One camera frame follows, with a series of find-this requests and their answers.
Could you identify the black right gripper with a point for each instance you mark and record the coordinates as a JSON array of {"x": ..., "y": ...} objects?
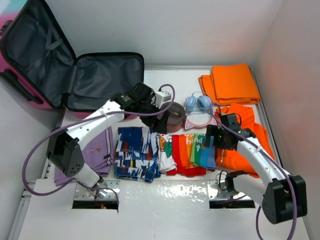
[{"x": 216, "y": 144}]

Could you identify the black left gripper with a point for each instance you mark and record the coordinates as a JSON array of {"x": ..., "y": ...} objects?
[{"x": 156, "y": 125}]

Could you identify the brown round case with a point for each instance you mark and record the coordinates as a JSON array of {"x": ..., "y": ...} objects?
[{"x": 176, "y": 118}]

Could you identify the rainbow striped white t-shirt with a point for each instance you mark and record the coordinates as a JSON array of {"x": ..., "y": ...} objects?
[{"x": 185, "y": 154}]

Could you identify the blue pink cat-ear headphones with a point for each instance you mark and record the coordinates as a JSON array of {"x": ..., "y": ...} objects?
[{"x": 197, "y": 103}]

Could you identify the blue white patterned shorts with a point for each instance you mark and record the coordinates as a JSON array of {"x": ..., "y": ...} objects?
[{"x": 137, "y": 154}]

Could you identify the purple shirt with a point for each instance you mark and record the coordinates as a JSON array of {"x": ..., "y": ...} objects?
[{"x": 98, "y": 154}]

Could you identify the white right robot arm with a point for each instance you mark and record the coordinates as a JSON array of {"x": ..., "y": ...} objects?
[{"x": 281, "y": 195}]

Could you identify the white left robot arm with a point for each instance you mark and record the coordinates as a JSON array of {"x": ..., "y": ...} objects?
[{"x": 67, "y": 143}]

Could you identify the orange polo shirt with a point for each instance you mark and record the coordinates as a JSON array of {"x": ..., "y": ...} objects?
[{"x": 258, "y": 142}]

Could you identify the orange folded cloth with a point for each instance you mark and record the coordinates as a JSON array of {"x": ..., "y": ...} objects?
[{"x": 227, "y": 84}]

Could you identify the pink open suitcase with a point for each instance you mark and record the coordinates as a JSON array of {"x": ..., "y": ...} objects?
[{"x": 37, "y": 59}]

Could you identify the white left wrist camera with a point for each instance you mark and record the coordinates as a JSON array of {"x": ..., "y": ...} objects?
[{"x": 162, "y": 97}]

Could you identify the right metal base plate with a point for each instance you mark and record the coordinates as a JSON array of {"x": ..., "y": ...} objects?
[{"x": 215, "y": 193}]

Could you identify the metal base plate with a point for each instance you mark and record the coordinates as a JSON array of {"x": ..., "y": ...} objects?
[
  {"x": 108, "y": 190},
  {"x": 215, "y": 193}
]

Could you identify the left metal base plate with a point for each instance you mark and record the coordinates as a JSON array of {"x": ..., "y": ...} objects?
[{"x": 108, "y": 190}]

